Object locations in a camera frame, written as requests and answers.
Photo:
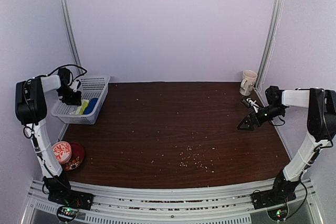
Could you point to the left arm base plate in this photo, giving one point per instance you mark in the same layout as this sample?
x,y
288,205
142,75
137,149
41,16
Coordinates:
x,y
76,199

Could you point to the dark red floral bowl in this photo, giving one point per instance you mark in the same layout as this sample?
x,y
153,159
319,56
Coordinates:
x,y
77,157

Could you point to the right aluminium frame post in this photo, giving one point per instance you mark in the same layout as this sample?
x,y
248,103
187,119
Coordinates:
x,y
269,44

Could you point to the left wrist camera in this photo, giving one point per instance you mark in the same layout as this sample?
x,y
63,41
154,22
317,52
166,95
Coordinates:
x,y
75,85

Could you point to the white plastic basket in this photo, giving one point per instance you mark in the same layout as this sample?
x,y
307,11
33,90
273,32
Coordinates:
x,y
94,90

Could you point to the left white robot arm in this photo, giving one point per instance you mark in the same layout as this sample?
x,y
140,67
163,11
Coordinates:
x,y
31,111

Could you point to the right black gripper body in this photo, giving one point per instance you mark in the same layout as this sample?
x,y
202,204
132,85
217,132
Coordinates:
x,y
273,111

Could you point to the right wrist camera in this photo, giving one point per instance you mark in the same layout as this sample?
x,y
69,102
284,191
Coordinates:
x,y
248,102

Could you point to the cream ceramic mug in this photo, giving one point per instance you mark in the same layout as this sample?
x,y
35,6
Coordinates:
x,y
249,78

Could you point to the blue towel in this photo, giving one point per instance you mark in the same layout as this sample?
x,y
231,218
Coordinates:
x,y
91,105

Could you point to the yellow green patterned towel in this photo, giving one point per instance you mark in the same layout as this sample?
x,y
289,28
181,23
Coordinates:
x,y
80,109

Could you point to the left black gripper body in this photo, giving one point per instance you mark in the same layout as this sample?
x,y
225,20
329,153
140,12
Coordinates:
x,y
69,97

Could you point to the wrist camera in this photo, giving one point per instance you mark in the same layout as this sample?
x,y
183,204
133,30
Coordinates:
x,y
248,102
75,85

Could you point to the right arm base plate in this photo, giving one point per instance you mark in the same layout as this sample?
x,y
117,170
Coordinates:
x,y
269,198

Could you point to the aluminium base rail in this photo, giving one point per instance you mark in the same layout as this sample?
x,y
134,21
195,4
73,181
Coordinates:
x,y
222,204

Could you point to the aluminium frame post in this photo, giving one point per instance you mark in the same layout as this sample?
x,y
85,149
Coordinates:
x,y
269,44
69,32

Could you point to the red white patterned bowl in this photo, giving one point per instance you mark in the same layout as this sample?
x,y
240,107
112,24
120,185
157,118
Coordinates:
x,y
62,151

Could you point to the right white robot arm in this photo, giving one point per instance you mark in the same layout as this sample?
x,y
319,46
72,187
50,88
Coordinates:
x,y
320,104

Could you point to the left aluminium frame post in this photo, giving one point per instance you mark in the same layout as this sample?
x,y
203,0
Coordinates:
x,y
69,32

